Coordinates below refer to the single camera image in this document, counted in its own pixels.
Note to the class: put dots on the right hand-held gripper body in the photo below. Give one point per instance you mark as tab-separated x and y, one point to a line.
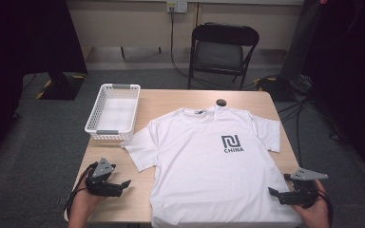
302	194

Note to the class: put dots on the person's right hand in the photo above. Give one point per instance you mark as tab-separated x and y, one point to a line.
316	215

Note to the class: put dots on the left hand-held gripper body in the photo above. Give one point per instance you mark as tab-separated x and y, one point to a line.
101	186

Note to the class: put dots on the dark curtain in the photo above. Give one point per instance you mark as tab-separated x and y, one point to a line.
355	79
12	63

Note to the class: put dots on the person's left hand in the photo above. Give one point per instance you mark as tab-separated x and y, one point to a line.
82	204

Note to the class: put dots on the white wall socket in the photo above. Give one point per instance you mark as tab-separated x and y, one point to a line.
177	6

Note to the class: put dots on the black stand base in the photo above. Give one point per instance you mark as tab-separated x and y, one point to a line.
63	87
274	87

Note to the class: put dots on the round black table grommet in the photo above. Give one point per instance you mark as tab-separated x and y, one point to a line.
221	102

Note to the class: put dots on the grey stand pole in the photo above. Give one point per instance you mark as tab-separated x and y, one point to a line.
299	38

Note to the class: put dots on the white t-shirt with grey print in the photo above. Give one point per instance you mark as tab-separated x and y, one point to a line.
196	164

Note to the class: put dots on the black folding chair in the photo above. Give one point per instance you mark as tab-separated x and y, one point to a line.
218	55

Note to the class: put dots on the white plastic basket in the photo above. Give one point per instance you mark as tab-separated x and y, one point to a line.
115	112

